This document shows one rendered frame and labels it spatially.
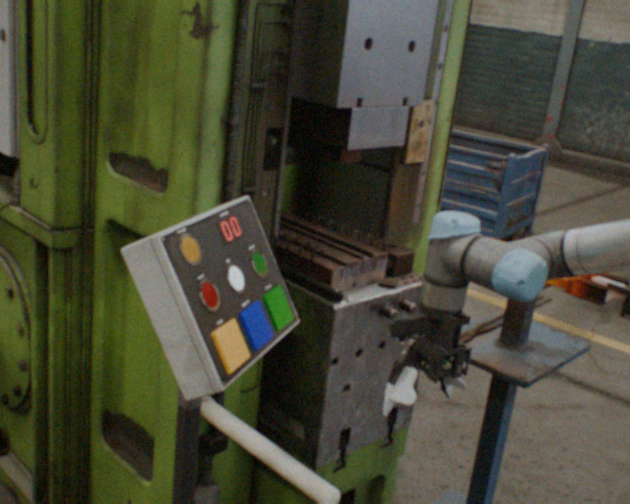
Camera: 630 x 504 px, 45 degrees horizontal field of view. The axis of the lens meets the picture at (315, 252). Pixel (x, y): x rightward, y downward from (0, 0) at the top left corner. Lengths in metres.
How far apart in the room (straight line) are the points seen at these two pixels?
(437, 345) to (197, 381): 0.40
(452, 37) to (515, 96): 7.74
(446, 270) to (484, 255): 0.08
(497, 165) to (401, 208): 3.28
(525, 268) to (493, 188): 4.36
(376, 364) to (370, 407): 0.13
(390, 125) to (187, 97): 0.49
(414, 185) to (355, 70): 0.58
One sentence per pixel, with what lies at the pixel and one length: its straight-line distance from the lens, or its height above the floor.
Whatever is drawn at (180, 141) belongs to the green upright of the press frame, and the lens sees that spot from 1.71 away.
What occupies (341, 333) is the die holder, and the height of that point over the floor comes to 0.84.
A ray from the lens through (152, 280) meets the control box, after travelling 1.29.
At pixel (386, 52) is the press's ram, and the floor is 1.49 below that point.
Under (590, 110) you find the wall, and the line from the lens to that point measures 9.59.
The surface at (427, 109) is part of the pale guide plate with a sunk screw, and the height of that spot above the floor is 1.33.
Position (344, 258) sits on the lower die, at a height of 0.99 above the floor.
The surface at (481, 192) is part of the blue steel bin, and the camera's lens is 5.51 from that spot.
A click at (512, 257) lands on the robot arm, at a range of 1.17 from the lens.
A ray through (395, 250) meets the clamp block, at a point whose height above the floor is 0.98.
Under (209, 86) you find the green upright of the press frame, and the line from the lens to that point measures 1.65.
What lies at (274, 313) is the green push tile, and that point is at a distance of 1.48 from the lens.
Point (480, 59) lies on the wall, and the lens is 10.19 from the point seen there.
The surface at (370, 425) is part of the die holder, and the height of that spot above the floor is 0.53.
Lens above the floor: 1.59
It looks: 18 degrees down
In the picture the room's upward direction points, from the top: 7 degrees clockwise
